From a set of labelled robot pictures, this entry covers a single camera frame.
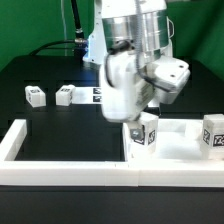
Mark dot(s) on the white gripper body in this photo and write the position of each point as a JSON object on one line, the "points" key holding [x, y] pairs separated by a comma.
{"points": [[125, 94]]}

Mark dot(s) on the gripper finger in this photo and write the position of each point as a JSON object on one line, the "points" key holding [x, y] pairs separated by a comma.
{"points": [[136, 130]]}

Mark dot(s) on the white square table top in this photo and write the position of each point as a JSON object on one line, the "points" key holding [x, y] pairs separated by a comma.
{"points": [[177, 139]]}

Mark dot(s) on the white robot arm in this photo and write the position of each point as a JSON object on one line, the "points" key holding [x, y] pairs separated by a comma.
{"points": [[131, 44]]}

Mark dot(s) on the white U-shaped fence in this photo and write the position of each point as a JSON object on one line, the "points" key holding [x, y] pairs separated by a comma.
{"points": [[152, 172]]}

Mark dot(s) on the white marker base plate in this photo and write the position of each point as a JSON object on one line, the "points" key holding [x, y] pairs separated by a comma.
{"points": [[87, 95]]}

